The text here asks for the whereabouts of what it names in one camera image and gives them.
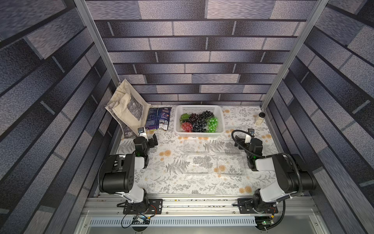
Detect clear plastic clamshell container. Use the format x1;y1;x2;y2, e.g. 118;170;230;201
183;153;246;176

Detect red grape bunch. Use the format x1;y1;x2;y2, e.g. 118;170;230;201
181;122;193;132

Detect dark blue grape bunch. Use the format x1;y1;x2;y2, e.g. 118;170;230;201
192;119;206;133

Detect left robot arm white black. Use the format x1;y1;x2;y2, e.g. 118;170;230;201
97;135;158;214

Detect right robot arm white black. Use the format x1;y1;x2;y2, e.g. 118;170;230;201
233;136;317;215

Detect blue snack bag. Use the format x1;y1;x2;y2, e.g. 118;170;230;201
145;107;171;131

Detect small bottle black cap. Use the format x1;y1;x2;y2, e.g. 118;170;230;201
255;112;266;126

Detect bright green grape bunch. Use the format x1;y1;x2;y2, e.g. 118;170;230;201
206;117;218;133

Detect floral tablecloth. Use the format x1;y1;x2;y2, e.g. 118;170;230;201
135;106;278;196

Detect beige canvas tote bag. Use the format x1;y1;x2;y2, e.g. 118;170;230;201
105;80;151;139

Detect white plastic basket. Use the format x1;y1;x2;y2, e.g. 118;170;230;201
174;105;225;137

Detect green circuit board right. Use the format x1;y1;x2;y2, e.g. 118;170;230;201
255;216;274;231

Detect circuit board left wires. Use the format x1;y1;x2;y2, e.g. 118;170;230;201
121;213;155;229

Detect aluminium rail base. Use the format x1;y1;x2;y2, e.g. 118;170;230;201
74;194;329;234

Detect right aluminium frame post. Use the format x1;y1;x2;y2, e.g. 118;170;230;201
261;0;329;111

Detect aluminium frame post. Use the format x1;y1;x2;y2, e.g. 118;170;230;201
261;0;329;111
74;0;120;87

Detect left aluminium frame post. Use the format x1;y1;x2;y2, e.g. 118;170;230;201
74;0;120;87

